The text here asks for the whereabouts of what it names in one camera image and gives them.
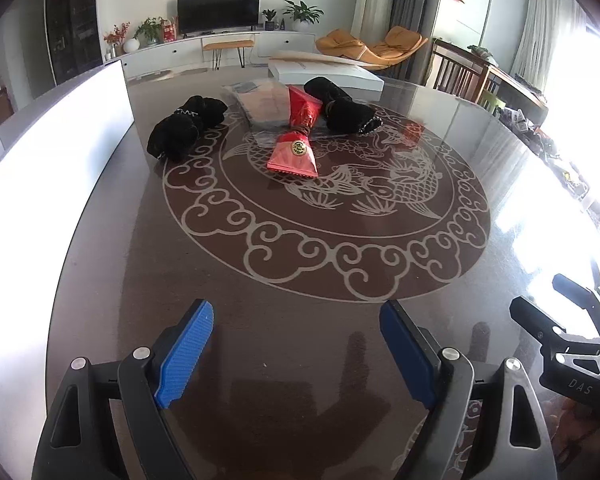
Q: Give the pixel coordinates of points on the wooden stool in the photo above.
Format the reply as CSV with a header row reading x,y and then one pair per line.
x,y
227,45

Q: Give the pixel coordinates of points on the red decorative packet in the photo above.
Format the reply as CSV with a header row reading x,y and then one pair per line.
x,y
295,155

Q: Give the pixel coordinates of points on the dark display cabinet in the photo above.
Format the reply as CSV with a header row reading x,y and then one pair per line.
x,y
75,15

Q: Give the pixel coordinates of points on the small green potted plant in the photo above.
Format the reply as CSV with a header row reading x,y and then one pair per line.
x,y
269,17

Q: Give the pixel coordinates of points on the black cloth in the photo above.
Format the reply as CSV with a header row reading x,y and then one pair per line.
x,y
340,105
187,127

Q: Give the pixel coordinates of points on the red gift box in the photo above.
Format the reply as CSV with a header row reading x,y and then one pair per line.
x,y
170,31

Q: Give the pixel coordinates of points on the sheer window curtain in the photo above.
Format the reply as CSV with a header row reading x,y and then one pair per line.
x,y
545,35

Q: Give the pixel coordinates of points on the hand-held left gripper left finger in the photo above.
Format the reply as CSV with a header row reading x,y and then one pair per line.
x,y
185,355

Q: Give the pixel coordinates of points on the dark wooden chair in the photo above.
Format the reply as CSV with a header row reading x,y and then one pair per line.
x,y
455,72

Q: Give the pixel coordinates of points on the red flower bouquet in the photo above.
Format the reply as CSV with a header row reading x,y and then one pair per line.
x,y
115,37

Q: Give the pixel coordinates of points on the bushy green potted plant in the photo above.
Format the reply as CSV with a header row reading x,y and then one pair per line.
x,y
149,30

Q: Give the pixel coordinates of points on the white tv cabinet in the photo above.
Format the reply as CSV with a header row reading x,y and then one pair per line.
x,y
170,55

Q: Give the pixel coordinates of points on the large green potted plant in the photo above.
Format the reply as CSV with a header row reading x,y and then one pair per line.
x,y
302,12

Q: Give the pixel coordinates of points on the clear plastic bag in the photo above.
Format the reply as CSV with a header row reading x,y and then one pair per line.
x,y
260,105

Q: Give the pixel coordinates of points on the orange lounge chair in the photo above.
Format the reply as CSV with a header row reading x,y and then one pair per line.
x,y
370,47

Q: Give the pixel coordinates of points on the white flat box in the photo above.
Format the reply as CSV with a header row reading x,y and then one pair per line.
x,y
350,79

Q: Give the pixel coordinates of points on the white board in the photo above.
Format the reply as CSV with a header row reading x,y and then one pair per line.
x,y
60,130

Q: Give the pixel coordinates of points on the white curtain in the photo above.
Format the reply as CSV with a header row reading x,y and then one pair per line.
x,y
375,0

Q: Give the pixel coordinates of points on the black television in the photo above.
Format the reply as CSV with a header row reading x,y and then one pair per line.
x,y
217,10

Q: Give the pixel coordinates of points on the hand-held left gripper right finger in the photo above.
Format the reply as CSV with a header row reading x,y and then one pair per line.
x,y
410,355

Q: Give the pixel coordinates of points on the round white vase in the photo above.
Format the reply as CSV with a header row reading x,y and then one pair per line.
x,y
131,46

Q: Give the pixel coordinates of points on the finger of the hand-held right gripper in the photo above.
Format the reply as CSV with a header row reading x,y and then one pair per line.
x,y
532,317
575,285

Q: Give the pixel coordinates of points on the wooden side table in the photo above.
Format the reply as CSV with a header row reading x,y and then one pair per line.
x,y
515,85

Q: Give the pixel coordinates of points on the grey curtain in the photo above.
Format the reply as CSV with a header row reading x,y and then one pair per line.
x,y
415,10

